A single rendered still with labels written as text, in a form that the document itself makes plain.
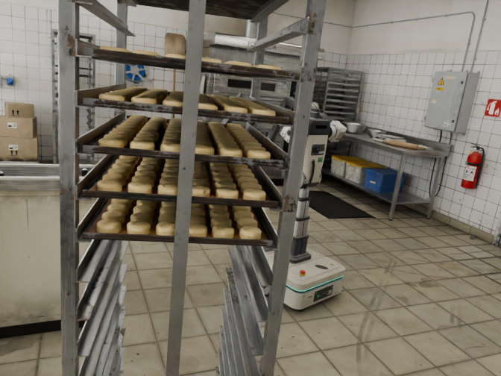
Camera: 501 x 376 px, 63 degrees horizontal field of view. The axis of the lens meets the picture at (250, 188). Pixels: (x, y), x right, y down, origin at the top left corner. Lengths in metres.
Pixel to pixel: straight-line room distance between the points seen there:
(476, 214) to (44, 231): 4.60
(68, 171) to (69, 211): 0.08
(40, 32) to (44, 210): 4.25
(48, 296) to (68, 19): 1.90
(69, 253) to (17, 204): 1.44
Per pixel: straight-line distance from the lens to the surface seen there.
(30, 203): 2.33
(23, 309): 2.58
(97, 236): 0.90
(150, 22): 6.42
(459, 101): 5.47
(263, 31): 1.45
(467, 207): 5.58
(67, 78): 0.84
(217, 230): 0.92
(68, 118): 0.84
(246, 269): 1.21
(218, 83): 5.54
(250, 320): 1.15
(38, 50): 6.34
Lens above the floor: 1.48
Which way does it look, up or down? 15 degrees down
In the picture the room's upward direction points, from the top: 6 degrees clockwise
